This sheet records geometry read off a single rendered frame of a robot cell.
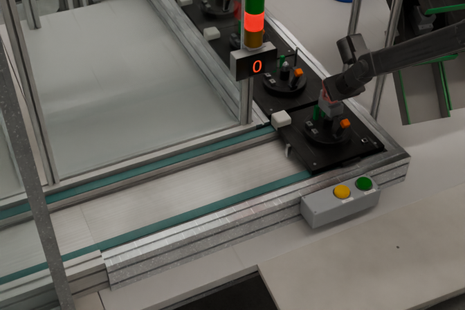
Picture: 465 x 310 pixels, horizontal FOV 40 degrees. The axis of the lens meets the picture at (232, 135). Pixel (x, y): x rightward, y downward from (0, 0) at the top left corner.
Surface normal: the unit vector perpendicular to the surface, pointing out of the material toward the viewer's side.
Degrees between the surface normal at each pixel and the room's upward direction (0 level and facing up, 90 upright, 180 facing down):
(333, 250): 0
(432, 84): 45
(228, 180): 0
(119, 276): 90
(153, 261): 90
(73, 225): 0
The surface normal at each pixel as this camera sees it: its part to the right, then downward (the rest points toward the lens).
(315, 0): 0.01, -0.74
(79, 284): 0.43, 0.61
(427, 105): 0.20, -0.06
